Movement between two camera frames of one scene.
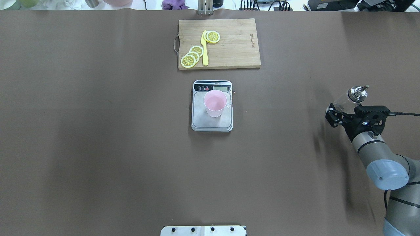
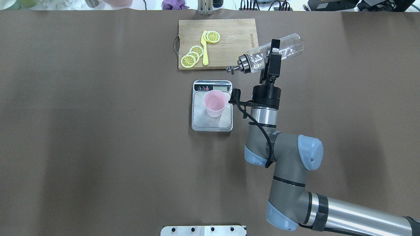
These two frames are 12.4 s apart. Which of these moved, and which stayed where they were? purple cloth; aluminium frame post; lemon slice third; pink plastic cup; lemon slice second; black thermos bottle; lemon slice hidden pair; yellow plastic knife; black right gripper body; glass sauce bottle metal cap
Moved: black right gripper body; glass sauce bottle metal cap
Stayed: lemon slice hidden pair; pink plastic cup; yellow plastic knife; black thermos bottle; purple cloth; lemon slice third; aluminium frame post; lemon slice second
